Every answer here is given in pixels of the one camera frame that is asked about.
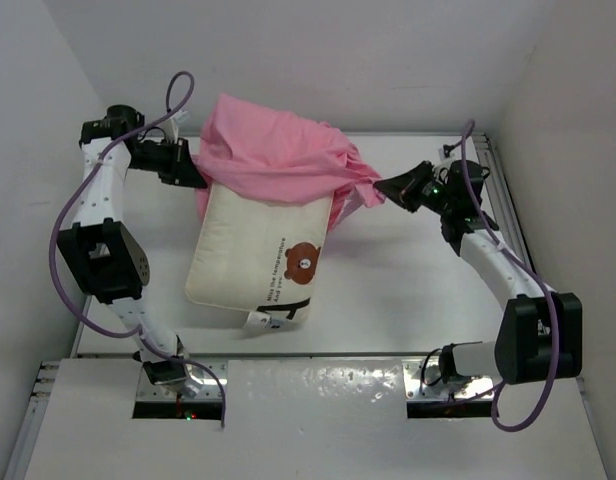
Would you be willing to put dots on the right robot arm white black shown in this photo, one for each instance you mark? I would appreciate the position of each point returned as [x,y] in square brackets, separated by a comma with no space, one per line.
[539,325]

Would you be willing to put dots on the cream pillow with bear print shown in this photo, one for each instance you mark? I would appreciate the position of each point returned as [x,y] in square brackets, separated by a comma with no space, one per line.
[256,257]

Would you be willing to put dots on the pink pillowcase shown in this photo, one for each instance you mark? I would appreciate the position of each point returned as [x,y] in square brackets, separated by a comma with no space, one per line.
[278,156]

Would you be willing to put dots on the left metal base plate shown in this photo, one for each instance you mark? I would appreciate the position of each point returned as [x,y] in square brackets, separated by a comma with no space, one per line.
[163,382]

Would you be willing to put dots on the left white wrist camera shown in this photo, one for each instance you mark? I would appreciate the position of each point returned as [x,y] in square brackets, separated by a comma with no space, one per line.
[177,120]

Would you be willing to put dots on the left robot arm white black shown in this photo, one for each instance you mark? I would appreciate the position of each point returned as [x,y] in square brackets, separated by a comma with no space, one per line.
[106,261]

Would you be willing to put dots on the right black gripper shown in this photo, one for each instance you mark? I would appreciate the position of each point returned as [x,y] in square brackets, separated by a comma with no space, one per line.
[403,188]

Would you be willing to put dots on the aluminium table frame rail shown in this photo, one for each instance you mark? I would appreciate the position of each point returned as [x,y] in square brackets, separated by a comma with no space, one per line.
[502,205]

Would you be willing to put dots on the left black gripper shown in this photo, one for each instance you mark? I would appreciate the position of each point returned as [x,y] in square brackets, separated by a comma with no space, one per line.
[180,170]

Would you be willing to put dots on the metal base plate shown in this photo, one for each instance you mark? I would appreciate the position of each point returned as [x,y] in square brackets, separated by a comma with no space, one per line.
[423,383]
[163,382]

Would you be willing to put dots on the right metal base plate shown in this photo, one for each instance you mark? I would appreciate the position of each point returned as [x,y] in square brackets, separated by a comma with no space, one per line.
[423,383]

